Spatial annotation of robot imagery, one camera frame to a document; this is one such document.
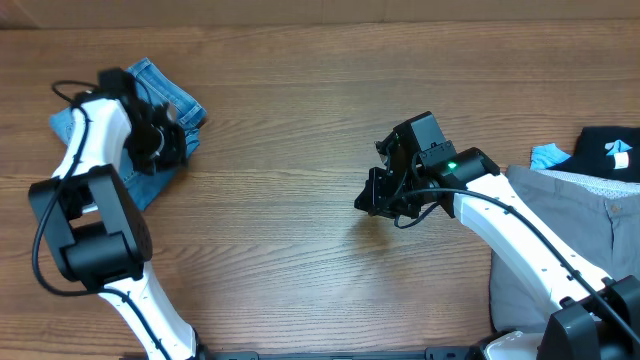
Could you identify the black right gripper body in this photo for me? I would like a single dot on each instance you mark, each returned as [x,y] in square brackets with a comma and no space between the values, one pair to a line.
[386,190]

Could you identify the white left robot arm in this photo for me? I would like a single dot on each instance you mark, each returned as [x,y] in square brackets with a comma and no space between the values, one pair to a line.
[95,232]

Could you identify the grey folded garment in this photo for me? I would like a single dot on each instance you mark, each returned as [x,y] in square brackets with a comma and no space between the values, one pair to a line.
[598,218]

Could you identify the black folded garment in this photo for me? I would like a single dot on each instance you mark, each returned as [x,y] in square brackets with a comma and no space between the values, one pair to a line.
[609,152]

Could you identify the brown cardboard back panel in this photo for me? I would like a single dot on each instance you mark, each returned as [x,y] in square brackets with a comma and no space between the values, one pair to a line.
[55,14]

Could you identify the light blue denim jeans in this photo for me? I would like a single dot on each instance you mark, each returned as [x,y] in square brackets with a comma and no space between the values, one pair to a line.
[153,88]

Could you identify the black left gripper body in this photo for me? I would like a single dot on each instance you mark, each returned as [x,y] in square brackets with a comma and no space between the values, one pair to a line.
[152,150]

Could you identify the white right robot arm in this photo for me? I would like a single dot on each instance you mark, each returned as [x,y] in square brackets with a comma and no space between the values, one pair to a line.
[588,314]

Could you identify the bright blue crumpled cloth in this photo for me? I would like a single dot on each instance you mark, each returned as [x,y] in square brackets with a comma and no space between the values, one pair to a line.
[547,156]

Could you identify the black rail at table edge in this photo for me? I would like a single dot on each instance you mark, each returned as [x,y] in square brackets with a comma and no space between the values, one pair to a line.
[430,353]

